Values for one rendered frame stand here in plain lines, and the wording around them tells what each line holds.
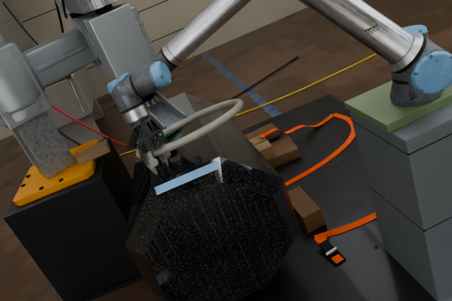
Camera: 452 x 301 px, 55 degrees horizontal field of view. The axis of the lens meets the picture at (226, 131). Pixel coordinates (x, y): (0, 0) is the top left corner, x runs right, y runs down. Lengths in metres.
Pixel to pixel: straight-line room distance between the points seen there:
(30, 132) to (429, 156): 2.06
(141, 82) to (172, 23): 5.71
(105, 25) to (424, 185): 1.57
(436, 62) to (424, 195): 0.53
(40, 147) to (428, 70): 2.08
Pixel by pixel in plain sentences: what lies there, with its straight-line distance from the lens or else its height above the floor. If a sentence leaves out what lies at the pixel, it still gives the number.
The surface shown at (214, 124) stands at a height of 1.11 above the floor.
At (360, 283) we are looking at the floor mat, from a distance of 2.30.
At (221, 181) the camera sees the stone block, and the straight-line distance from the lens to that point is 1.92.
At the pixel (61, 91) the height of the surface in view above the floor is 0.76.
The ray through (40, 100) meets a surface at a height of 1.22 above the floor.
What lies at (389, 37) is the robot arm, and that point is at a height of 1.23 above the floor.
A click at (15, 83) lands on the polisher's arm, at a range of 2.58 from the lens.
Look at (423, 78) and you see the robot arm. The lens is 1.55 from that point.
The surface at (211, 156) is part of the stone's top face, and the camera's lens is 1.99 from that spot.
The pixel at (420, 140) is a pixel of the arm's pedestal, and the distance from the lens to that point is 1.68.
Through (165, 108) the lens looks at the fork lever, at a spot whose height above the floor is 1.02.
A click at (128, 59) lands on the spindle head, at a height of 1.30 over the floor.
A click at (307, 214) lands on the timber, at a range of 2.56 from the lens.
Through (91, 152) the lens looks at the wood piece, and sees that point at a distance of 2.70.
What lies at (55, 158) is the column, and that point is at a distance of 2.76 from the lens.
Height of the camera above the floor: 1.72
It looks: 24 degrees down
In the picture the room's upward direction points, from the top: 22 degrees counter-clockwise
